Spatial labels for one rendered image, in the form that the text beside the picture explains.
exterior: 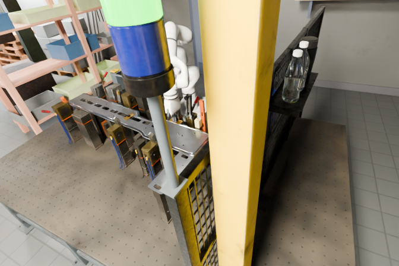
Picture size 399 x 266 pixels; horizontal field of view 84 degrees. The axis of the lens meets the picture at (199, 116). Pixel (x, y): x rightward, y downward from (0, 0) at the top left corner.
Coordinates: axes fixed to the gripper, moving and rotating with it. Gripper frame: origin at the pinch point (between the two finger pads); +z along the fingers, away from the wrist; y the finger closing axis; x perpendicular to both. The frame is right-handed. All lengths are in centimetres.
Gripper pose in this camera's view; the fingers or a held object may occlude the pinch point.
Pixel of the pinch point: (175, 117)
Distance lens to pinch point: 139.2
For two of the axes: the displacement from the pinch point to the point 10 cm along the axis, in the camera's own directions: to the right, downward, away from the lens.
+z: 0.9, 8.1, 5.8
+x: 8.4, 2.5, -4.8
